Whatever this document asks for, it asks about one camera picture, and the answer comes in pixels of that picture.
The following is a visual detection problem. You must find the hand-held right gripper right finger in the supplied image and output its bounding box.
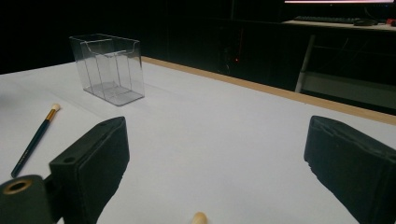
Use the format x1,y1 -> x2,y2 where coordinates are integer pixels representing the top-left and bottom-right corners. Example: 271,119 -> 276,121
304,115 -> 396,224

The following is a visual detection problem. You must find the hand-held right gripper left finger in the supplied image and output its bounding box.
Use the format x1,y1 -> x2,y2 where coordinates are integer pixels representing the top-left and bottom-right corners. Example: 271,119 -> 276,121
49,116 -> 131,224

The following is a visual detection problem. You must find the white table sheet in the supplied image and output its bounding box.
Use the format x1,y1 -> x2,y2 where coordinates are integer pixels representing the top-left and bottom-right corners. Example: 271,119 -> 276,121
0,60 -> 396,224

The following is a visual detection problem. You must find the black keyboard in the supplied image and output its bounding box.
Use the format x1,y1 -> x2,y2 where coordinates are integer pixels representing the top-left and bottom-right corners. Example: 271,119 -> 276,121
293,15 -> 361,24

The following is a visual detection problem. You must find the clear plastic organizer box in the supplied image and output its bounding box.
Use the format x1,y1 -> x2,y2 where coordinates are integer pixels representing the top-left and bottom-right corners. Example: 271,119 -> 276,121
68,33 -> 146,107

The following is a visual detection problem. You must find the wooden table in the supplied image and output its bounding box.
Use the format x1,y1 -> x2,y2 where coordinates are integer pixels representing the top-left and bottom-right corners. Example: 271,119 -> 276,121
141,56 -> 396,127

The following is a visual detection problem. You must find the black computer mouse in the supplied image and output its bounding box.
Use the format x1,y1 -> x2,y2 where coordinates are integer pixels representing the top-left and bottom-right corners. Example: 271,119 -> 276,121
353,19 -> 379,27

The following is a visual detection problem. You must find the computer monitor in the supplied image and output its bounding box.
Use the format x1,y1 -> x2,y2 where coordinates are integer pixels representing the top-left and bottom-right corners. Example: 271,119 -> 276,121
283,0 -> 396,5

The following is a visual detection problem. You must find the dark computer tower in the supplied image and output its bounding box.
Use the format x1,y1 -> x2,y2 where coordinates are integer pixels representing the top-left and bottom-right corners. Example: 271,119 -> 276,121
218,26 -> 246,77

